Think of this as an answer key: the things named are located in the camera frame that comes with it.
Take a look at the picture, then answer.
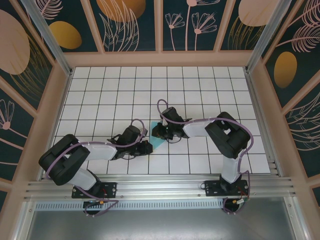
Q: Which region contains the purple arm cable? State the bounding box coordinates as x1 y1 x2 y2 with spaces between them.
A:
156 99 256 216
45 118 148 218

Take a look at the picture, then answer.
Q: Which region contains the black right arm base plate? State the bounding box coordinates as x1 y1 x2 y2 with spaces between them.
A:
204 179 251 197

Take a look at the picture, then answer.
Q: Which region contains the aluminium corner post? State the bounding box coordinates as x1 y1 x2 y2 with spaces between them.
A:
20 0 74 77
244 0 294 74

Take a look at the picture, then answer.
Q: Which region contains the slotted grey cable duct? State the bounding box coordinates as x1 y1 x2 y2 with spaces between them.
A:
34 198 226 211

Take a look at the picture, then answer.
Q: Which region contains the teal paper sheet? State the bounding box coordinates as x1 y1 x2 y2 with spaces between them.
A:
149 120 166 151

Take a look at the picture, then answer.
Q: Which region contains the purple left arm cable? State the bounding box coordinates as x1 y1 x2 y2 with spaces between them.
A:
45 118 148 218

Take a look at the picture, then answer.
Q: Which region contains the grey metal panel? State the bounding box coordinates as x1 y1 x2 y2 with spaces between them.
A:
23 209 298 240

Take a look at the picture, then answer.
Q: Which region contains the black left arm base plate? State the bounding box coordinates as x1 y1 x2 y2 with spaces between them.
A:
71 181 118 200

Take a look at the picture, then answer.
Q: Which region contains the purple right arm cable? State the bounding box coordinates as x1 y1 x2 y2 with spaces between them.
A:
156 99 256 216

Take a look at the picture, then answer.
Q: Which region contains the aluminium side rail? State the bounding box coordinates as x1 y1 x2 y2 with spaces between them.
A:
245 71 285 179

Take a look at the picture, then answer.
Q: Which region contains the aluminium mounting rail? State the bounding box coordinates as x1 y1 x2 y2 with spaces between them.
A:
23 174 297 201

